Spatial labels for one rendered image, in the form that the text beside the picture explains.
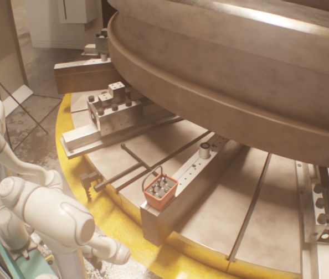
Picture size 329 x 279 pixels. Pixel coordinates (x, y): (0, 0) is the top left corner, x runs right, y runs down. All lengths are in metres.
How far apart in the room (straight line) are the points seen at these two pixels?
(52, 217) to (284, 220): 1.94
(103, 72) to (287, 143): 2.49
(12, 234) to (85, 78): 2.58
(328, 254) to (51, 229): 1.83
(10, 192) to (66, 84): 3.08
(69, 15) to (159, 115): 3.16
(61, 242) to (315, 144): 1.64
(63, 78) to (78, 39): 2.43
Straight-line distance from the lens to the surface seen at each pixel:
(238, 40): 1.81
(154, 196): 1.81
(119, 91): 2.81
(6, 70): 4.59
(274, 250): 2.27
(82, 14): 5.49
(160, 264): 2.44
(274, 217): 2.45
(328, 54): 1.75
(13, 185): 0.91
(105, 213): 2.77
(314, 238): 2.17
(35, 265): 1.76
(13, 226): 1.65
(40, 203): 0.86
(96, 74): 3.79
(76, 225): 0.81
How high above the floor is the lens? 2.17
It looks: 39 degrees down
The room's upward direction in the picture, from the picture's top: straight up
